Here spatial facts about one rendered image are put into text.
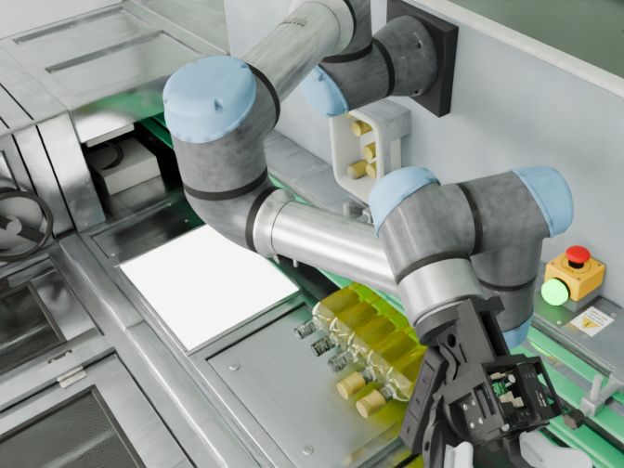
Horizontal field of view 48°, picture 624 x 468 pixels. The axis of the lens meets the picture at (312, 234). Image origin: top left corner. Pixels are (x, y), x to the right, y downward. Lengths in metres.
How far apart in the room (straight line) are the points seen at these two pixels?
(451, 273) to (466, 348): 0.07
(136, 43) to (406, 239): 1.80
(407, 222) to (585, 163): 0.60
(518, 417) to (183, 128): 0.51
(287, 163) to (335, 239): 1.02
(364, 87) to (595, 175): 0.42
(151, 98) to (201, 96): 1.23
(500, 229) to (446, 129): 0.75
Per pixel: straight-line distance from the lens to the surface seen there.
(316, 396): 1.50
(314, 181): 1.78
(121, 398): 1.66
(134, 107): 2.07
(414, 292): 0.65
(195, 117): 0.85
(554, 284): 1.25
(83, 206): 2.13
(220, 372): 1.58
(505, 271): 0.74
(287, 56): 1.01
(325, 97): 1.24
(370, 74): 1.27
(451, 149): 1.44
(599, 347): 1.24
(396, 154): 1.51
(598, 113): 1.17
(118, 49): 2.35
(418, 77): 1.33
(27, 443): 1.67
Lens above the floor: 1.63
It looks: 25 degrees down
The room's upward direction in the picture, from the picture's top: 117 degrees counter-clockwise
